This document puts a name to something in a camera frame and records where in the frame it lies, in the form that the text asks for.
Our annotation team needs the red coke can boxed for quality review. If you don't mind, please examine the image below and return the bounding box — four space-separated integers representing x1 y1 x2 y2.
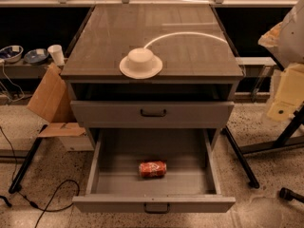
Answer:
139 161 166 178

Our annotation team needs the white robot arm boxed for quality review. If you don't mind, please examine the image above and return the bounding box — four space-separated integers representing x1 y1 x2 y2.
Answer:
258 0 304 122

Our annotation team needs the grey drawer cabinet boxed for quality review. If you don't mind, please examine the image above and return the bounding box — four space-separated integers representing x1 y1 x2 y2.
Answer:
61 4 243 144

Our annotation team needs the closed top drawer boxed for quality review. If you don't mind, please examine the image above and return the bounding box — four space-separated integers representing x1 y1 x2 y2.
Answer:
71 101 234 128

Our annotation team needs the open middle drawer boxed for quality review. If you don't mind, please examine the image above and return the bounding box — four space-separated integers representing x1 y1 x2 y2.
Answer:
73 128 236 214

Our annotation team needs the white upside-down bowl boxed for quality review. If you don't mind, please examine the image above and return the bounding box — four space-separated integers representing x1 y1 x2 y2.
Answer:
119 47 162 79

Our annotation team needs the brown cardboard box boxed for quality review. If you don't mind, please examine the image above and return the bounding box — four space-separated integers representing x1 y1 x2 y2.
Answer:
28 64 94 151

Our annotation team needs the white paper cup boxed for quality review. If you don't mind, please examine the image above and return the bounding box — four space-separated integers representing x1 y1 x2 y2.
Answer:
47 45 65 66

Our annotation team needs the black right stand leg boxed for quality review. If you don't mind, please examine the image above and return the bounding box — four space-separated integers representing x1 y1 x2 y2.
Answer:
222 126 259 189

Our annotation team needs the black stand leg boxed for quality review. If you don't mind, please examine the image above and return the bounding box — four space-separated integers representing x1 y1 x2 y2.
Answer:
9 137 42 194
222 126 259 189

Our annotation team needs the blue bowl right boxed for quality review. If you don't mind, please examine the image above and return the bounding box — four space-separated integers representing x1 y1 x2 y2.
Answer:
24 48 49 66

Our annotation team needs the blue bowl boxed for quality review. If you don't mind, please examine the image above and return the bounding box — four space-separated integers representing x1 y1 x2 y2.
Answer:
0 46 24 64
24 48 49 66

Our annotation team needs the blue bowl left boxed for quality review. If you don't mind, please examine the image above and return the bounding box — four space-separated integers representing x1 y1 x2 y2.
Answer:
0 46 24 64

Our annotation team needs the black left stand leg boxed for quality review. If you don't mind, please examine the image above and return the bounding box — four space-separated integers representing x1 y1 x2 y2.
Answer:
9 137 42 194

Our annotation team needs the black top drawer handle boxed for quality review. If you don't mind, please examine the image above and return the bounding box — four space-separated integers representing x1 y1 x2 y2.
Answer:
140 109 167 118

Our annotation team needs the black drawer handle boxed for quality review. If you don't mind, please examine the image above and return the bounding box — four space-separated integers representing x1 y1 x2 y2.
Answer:
140 109 167 118
143 203 170 214

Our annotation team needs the black middle drawer handle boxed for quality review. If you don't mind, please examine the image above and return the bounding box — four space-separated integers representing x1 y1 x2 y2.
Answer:
143 203 170 214

